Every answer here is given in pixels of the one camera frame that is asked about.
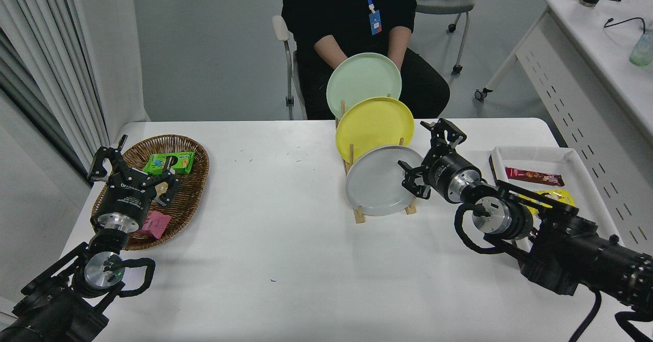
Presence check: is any pale green plate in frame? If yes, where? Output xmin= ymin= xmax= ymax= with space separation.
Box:
xmin=326 ymin=53 xmax=402 ymax=119

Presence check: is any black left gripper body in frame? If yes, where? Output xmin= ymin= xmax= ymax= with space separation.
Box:
xmin=95 ymin=178 xmax=158 ymax=221

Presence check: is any white tray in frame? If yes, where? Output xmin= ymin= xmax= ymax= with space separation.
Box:
xmin=488 ymin=146 xmax=631 ymax=243

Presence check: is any yellow plate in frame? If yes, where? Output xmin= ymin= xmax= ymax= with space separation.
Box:
xmin=335 ymin=97 xmax=415 ymax=164

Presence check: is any black cable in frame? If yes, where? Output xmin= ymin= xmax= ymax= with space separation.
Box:
xmin=604 ymin=17 xmax=646 ymax=34

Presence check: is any wooden plate rack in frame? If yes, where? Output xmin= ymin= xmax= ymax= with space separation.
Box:
xmin=335 ymin=94 xmax=418 ymax=224

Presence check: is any white perforated desk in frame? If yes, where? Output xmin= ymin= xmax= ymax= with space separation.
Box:
xmin=474 ymin=0 xmax=653 ymax=243

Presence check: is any person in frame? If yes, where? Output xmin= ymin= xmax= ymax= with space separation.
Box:
xmin=281 ymin=0 xmax=451 ymax=120

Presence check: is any white curtain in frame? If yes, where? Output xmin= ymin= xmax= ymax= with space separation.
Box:
xmin=0 ymin=0 xmax=110 ymax=179

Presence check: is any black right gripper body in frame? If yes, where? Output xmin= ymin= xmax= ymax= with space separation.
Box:
xmin=426 ymin=151 xmax=483 ymax=204

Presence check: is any pink snack packet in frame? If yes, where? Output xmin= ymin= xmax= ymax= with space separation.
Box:
xmin=139 ymin=210 xmax=172 ymax=240

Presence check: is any grey office chair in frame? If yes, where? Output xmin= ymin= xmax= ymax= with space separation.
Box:
xmin=413 ymin=0 xmax=476 ymax=75

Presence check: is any brown wicker basket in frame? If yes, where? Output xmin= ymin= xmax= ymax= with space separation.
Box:
xmin=91 ymin=134 xmax=210 ymax=251

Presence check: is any red snack bar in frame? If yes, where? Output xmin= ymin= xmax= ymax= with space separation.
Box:
xmin=505 ymin=167 xmax=565 ymax=187

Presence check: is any yellow snack packet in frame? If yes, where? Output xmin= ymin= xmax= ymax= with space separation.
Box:
xmin=528 ymin=190 xmax=576 ymax=215

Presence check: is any blue lanyard badge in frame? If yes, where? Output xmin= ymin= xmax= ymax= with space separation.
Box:
xmin=360 ymin=0 xmax=383 ymax=36

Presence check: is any clear green bottle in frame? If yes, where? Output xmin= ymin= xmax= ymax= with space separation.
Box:
xmin=629 ymin=30 xmax=653 ymax=67

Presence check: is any green snack box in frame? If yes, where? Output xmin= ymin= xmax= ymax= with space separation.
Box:
xmin=143 ymin=151 xmax=195 ymax=175

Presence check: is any grey plate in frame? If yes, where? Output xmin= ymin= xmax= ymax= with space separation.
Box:
xmin=345 ymin=145 xmax=426 ymax=217

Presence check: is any white armrest chair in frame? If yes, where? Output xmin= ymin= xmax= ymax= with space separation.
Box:
xmin=271 ymin=15 xmax=309 ymax=120

